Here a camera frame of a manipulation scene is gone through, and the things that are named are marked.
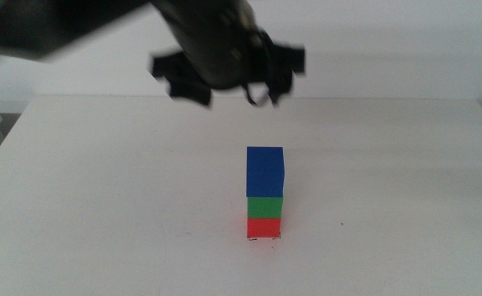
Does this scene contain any blue cube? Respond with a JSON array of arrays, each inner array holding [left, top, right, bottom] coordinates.
[[245, 146, 286, 199]]

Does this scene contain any green cube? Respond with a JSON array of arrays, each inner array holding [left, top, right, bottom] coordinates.
[[247, 196, 285, 220]]

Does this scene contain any red cube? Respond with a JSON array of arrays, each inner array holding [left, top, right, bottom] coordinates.
[[246, 217, 282, 239]]

